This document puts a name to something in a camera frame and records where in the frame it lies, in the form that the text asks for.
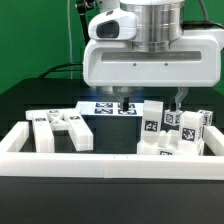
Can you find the white chair back frame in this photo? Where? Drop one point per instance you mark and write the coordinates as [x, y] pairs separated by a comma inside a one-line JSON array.
[[45, 122]]

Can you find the white U-shaped fence frame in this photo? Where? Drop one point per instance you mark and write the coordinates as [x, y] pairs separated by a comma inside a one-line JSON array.
[[15, 162]]

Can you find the white tagged cube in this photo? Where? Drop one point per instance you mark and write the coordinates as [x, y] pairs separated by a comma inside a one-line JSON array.
[[208, 116], [172, 117]]

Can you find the white chair seat block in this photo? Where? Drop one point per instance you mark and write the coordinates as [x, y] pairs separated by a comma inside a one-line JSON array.
[[169, 144]]

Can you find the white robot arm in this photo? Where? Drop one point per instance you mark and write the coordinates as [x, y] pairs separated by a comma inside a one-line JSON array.
[[107, 5]]

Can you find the white tag marker sheet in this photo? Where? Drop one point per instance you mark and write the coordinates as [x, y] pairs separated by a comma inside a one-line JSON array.
[[113, 109]]

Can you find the white tagged cube near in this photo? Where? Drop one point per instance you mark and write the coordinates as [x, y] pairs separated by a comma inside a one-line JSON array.
[[172, 117]]

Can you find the white tagged cube far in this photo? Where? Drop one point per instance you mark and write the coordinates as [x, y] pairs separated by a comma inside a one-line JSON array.
[[208, 116]]

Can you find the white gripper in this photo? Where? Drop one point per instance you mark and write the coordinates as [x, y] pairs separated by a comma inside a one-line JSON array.
[[147, 47]]

